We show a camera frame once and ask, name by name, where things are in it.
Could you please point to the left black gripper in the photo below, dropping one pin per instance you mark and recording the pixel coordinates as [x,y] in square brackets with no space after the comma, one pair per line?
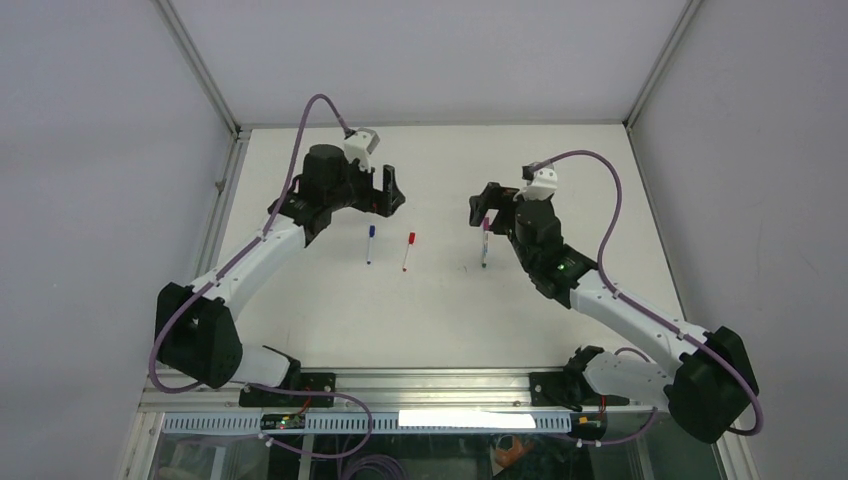
[374,200]

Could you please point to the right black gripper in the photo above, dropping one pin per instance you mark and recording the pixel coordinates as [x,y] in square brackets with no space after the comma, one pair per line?
[494,197]

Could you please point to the white pen blue end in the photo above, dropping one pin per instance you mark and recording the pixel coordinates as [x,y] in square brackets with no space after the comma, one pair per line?
[369,249]

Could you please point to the white pen red end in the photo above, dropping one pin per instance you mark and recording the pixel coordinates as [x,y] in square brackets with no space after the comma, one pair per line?
[406,257]

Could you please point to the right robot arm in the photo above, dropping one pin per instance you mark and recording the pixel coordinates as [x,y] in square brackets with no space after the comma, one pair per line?
[703,379]

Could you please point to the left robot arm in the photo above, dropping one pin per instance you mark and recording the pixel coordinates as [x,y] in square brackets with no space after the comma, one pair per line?
[195,326]

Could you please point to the orange object below table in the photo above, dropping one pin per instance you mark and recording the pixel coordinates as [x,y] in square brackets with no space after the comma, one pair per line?
[508,449]

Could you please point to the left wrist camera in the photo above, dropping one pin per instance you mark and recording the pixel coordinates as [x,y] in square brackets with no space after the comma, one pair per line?
[359,146]

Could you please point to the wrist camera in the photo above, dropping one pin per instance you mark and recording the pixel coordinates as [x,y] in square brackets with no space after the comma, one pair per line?
[359,146]
[541,183]

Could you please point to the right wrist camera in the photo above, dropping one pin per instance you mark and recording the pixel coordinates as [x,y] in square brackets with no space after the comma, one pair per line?
[541,183]

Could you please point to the aluminium frame rail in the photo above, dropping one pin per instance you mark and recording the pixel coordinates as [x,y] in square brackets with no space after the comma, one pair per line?
[382,389]

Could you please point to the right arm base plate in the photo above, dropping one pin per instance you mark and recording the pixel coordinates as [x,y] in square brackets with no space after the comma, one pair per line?
[561,388]

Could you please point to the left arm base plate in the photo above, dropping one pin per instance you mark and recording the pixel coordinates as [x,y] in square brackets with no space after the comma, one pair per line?
[313,383]

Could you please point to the white slotted cable duct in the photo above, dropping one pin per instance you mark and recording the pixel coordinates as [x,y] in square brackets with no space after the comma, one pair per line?
[406,421]

